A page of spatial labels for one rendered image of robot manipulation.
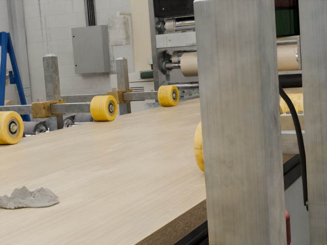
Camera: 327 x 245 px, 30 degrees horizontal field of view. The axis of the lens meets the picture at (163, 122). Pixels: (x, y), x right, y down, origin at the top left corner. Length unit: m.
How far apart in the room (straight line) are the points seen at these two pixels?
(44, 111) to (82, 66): 8.69
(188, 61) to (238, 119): 2.79
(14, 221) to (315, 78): 0.38
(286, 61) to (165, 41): 0.64
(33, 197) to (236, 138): 0.51
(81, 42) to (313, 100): 10.13
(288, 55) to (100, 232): 2.37
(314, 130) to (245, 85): 0.26
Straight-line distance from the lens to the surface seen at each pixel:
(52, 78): 2.03
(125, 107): 2.45
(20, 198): 0.83
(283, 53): 2.96
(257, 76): 0.32
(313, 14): 0.57
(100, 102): 1.87
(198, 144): 0.90
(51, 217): 0.74
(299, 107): 1.36
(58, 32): 11.17
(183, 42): 3.12
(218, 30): 0.32
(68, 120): 2.82
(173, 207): 0.73
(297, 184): 1.35
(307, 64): 0.57
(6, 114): 1.49
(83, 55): 10.63
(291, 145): 0.88
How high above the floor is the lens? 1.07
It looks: 6 degrees down
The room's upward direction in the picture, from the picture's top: 4 degrees counter-clockwise
